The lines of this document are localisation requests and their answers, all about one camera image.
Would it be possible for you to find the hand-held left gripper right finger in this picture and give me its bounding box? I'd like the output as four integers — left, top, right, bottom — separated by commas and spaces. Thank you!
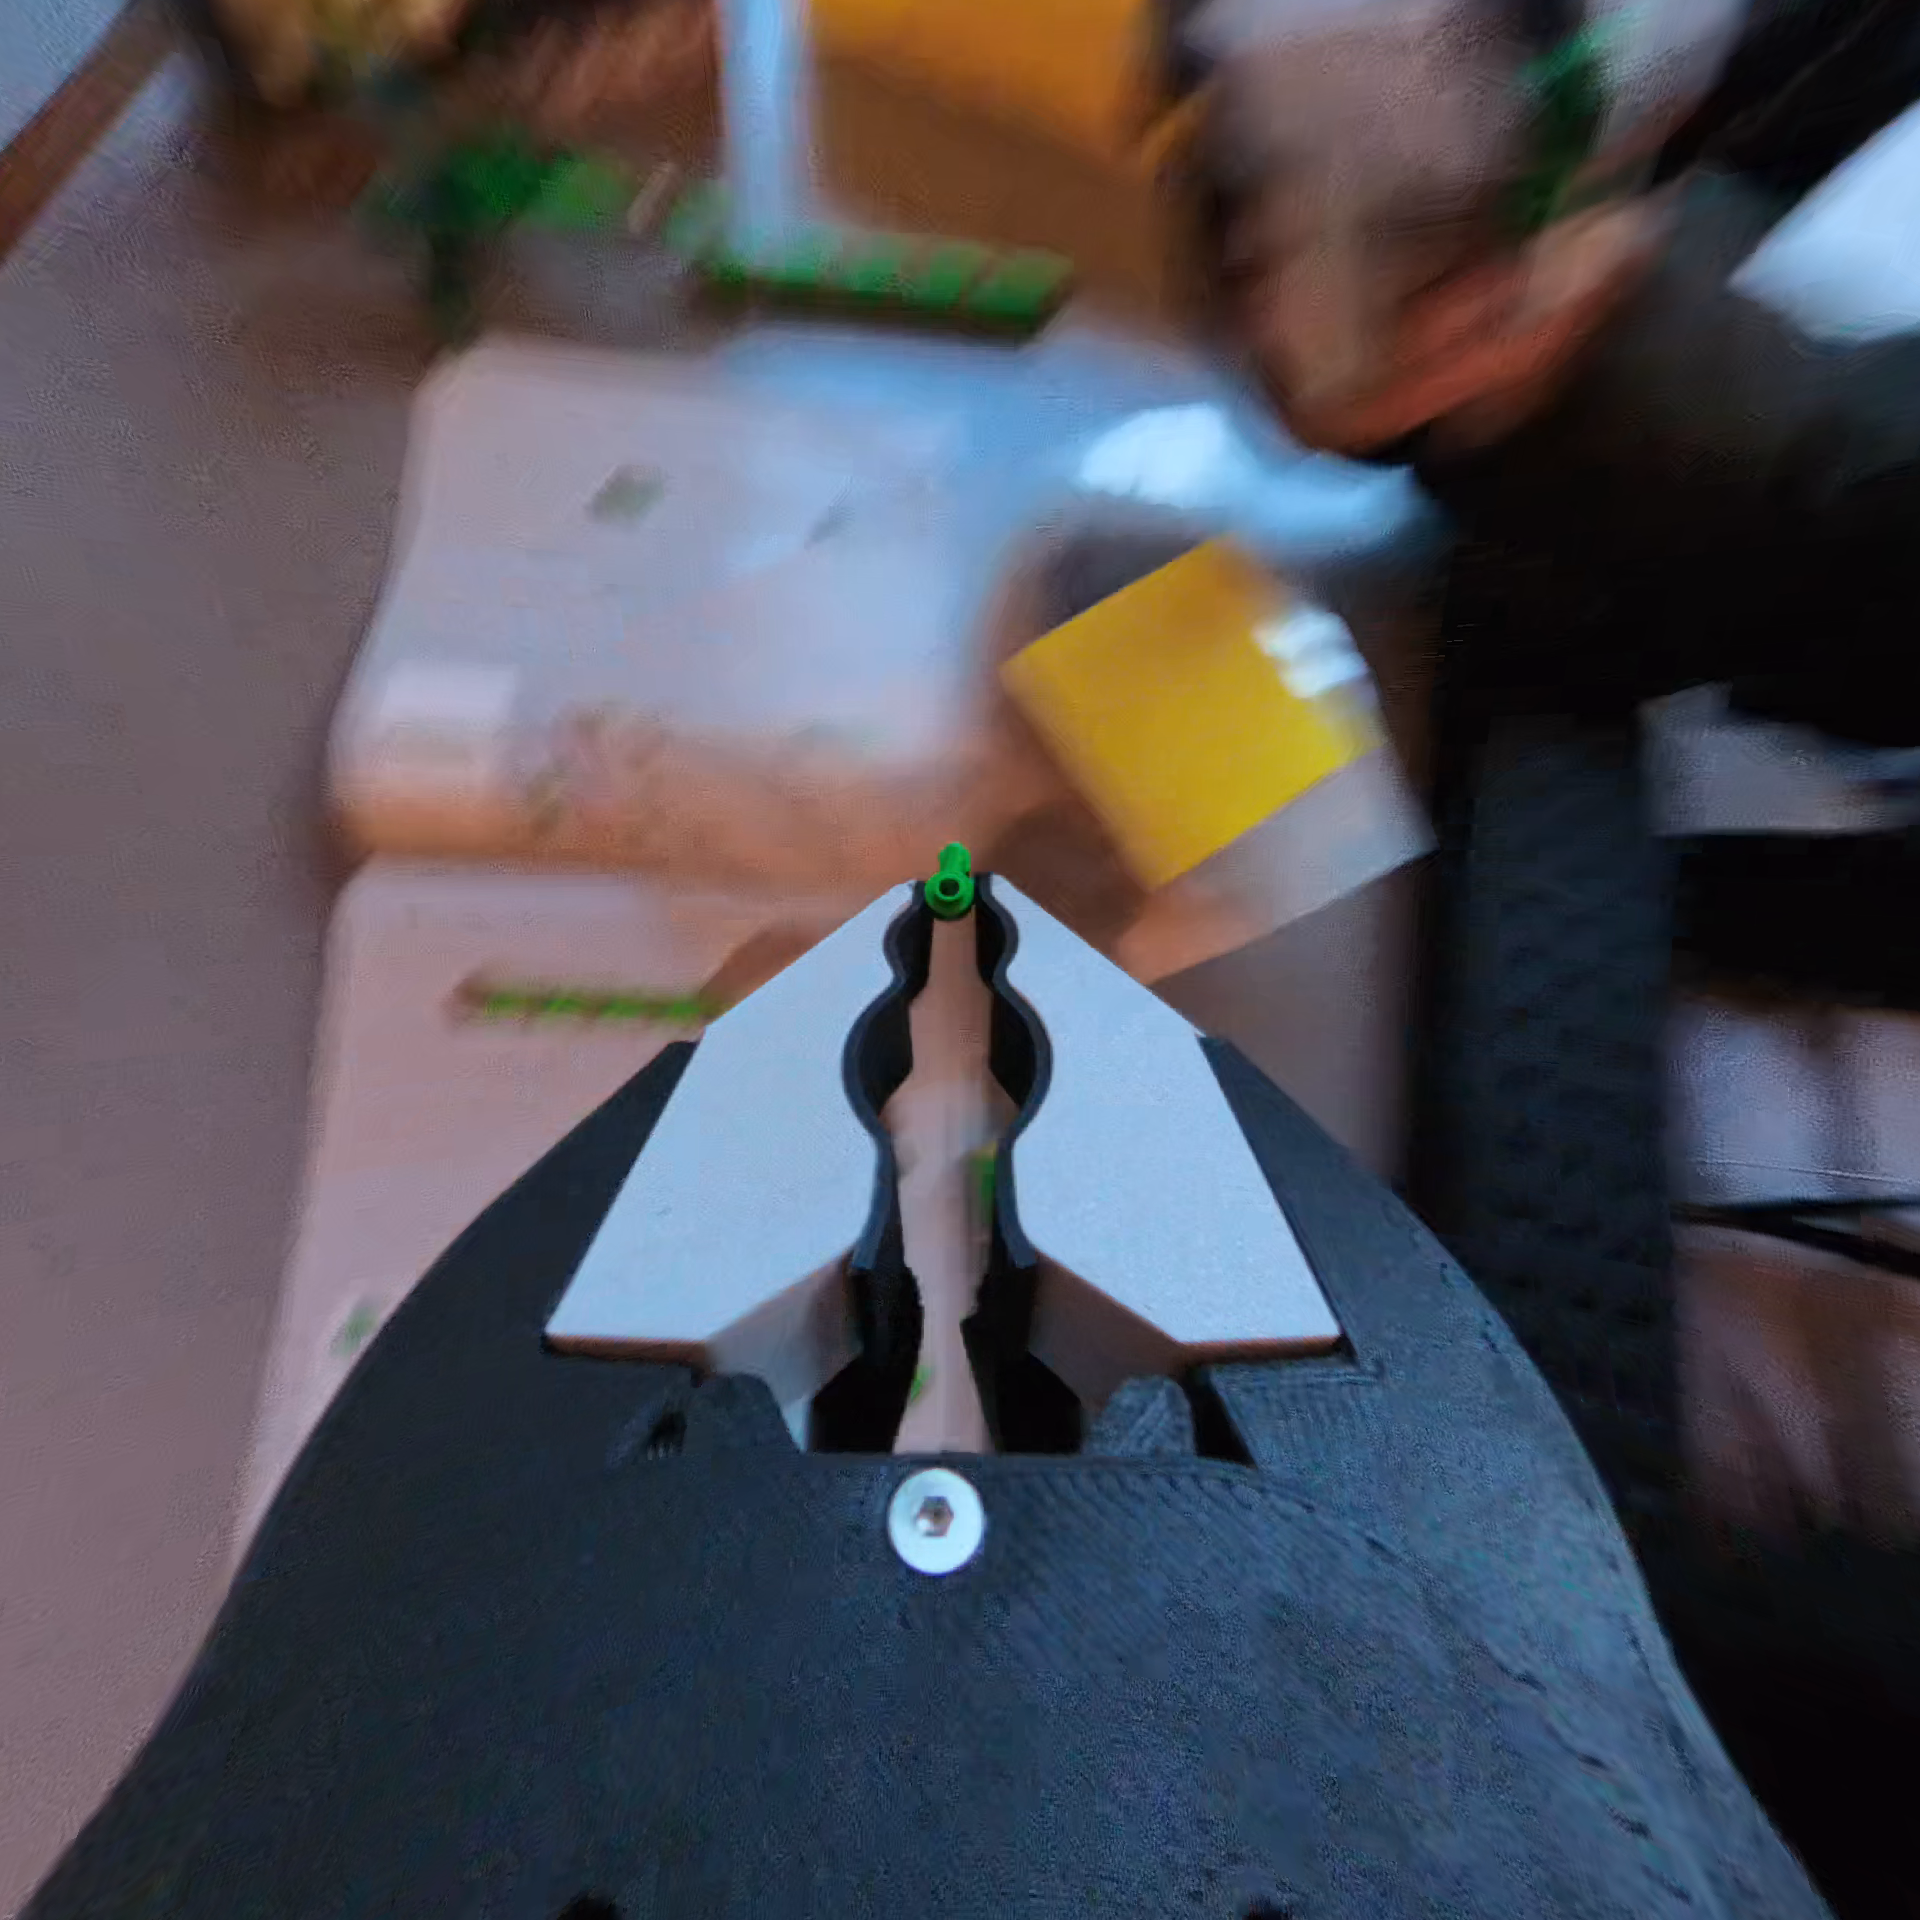
963, 874, 1345, 1455

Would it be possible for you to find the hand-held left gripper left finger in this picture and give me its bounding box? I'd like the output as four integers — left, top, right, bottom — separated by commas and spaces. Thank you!
542, 882, 924, 1455

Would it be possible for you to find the grey desk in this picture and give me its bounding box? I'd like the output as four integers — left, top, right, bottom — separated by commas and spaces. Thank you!
0, 0, 1443, 1876

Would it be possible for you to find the small yellow box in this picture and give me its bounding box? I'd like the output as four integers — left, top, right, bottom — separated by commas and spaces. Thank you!
996, 538, 1389, 893

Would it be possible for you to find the white instruction booklet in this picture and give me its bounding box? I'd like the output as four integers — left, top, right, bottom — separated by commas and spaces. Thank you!
241, 322, 1081, 1517

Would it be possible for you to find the clear plastic bag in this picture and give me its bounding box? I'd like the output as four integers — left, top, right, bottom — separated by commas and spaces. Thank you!
901, 322, 1449, 572

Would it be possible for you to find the green toy bamboo stalk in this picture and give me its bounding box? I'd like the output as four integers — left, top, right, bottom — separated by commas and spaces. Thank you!
369, 134, 1079, 339

